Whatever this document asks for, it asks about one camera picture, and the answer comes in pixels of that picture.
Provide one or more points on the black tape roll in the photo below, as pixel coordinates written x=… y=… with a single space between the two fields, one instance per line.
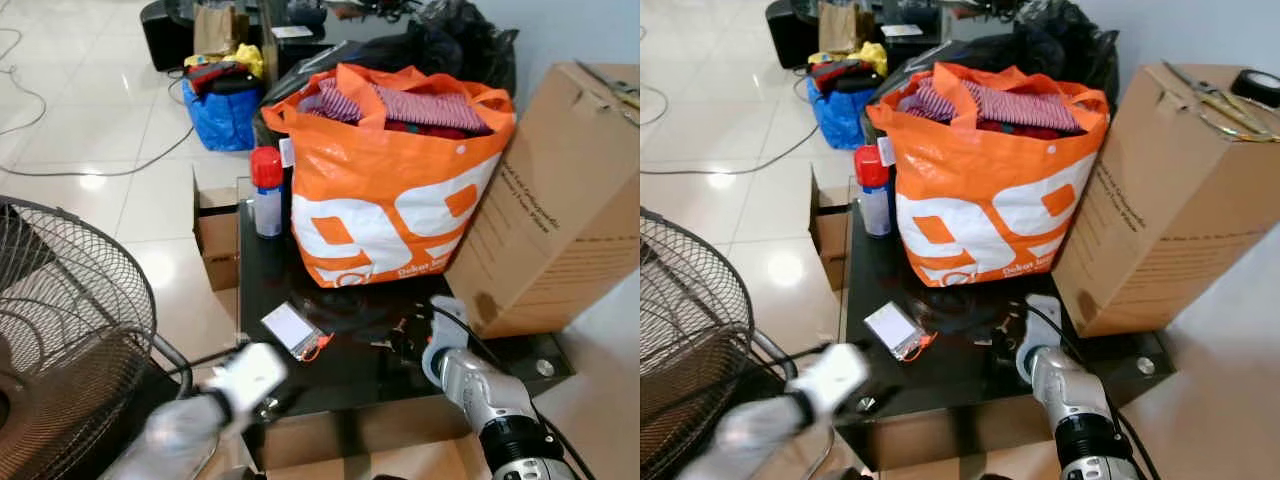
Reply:
x=1258 y=88

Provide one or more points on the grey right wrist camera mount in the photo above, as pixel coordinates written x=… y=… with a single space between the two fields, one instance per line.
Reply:
x=449 y=322
x=1040 y=320

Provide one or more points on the black glass table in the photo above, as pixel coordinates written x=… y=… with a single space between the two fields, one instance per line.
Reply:
x=365 y=305
x=965 y=300

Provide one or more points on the blue plastic bag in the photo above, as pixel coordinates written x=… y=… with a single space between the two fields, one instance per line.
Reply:
x=222 y=120
x=840 y=115

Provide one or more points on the small brown cardboard box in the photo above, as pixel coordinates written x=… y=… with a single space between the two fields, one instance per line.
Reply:
x=215 y=235

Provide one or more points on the yellow cloth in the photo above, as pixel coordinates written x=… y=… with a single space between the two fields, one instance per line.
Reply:
x=873 y=56
x=250 y=58

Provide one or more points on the large brown cardboard box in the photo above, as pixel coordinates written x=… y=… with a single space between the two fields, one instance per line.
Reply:
x=560 y=210
x=1170 y=210

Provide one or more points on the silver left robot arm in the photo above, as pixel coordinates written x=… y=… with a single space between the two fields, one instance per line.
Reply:
x=750 y=440
x=180 y=435

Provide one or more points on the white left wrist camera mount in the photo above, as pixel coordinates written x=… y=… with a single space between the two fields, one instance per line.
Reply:
x=248 y=375
x=830 y=375

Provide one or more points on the white paper sheet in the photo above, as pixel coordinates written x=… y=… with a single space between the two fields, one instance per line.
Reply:
x=901 y=31
x=291 y=32

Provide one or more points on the orange white shopping bag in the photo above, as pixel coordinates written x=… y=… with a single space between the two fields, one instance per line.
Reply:
x=390 y=200
x=990 y=200

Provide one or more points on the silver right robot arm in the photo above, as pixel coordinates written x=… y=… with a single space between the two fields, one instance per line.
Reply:
x=490 y=400
x=1075 y=405

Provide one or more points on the brown paper bag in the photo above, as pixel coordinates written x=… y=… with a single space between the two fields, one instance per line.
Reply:
x=843 y=28
x=218 y=30

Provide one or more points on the black speaker box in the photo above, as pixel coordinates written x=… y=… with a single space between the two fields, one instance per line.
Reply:
x=165 y=35
x=790 y=35

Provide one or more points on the pink striped cloth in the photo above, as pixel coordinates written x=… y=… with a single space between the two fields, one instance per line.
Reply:
x=430 y=108
x=1020 y=108

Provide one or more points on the red capped spray can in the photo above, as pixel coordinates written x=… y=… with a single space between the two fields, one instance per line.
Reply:
x=267 y=195
x=873 y=195

